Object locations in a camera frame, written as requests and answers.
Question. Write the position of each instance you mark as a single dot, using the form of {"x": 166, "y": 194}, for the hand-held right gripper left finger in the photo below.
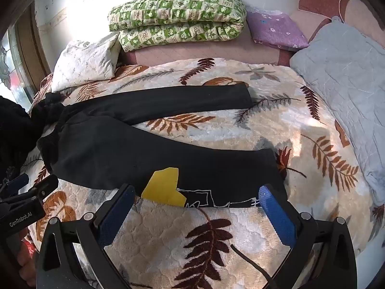
{"x": 117, "y": 213}

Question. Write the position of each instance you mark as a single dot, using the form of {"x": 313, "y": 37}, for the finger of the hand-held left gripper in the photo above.
{"x": 45, "y": 188}
{"x": 18, "y": 182}

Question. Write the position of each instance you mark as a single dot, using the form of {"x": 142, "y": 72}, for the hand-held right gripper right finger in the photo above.
{"x": 276, "y": 216}

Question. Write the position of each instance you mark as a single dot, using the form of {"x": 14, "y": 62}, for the black pants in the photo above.
{"x": 120, "y": 144}

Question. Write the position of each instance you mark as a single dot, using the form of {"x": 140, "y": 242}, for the person's dark clothing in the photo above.
{"x": 12, "y": 132}

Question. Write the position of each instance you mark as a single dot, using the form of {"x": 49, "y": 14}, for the leaf print plush blanket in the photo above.
{"x": 210, "y": 231}

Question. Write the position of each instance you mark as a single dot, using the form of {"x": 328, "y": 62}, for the patterned glass window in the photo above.
{"x": 12, "y": 69}

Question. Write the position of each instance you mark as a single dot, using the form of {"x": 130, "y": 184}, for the white patterned pillow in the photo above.
{"x": 87, "y": 60}

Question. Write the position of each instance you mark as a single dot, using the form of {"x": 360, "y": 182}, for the grey quilted pad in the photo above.
{"x": 346, "y": 75}

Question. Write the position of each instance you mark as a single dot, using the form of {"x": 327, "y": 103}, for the pink quilted mattress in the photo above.
{"x": 195, "y": 51}

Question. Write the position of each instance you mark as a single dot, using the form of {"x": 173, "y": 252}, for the purple floral pillow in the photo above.
{"x": 273, "y": 30}

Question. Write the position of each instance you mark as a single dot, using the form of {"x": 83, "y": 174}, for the green patterned pillow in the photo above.
{"x": 180, "y": 12}

